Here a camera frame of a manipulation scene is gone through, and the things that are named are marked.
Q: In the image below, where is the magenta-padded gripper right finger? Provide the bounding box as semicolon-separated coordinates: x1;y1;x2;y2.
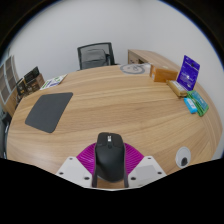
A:
123;142;167;188

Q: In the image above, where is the grey backpack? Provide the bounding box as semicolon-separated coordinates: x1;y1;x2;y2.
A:
81;48;108;69

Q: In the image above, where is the dark grey mouse pad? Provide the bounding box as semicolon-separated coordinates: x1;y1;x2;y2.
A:
24;92;74;134

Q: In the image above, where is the silver desk cable grommet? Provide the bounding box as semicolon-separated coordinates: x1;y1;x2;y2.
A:
175;146;192;168

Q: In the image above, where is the wooden shelf unit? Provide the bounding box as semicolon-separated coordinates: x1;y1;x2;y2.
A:
0;54;20;118

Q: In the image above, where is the round grey-white disc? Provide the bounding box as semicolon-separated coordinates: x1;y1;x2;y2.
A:
119;63;147;75

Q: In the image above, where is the black mesh office chair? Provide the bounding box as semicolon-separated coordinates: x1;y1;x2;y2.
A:
77;41;118;71

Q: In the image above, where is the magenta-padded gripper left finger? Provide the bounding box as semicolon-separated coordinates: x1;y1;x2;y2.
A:
55;142;98;188

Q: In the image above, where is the small yellow box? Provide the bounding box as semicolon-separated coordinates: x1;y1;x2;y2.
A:
166;79;188;98

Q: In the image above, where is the large brown cardboard box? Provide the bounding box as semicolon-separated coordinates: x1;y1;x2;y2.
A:
25;73;46;96

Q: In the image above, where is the wooden side desk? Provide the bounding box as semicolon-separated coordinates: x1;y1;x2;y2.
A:
127;49;183;73

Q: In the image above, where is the white sticker sheet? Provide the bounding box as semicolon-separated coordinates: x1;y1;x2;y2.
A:
39;73;68;91

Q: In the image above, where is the black cardboard box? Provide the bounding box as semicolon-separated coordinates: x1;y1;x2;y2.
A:
23;66;41;84

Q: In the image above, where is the purple standing card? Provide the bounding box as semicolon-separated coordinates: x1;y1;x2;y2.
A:
176;54;201;92

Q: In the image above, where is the small brown cardboard box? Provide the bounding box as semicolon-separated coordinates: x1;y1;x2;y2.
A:
15;77;28;100

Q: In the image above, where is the small blue box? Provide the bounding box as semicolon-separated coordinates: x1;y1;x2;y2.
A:
183;97;198;115

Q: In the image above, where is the large black office chair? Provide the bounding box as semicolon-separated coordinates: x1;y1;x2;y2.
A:
0;111;13;159

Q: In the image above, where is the green box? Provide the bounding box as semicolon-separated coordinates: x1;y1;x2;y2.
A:
186;90;210;117

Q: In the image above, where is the dark grey computer mouse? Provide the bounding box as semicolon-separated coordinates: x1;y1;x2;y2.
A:
94;131;126;183

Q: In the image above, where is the orange-brown box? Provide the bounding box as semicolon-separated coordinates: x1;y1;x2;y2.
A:
149;64;179;83

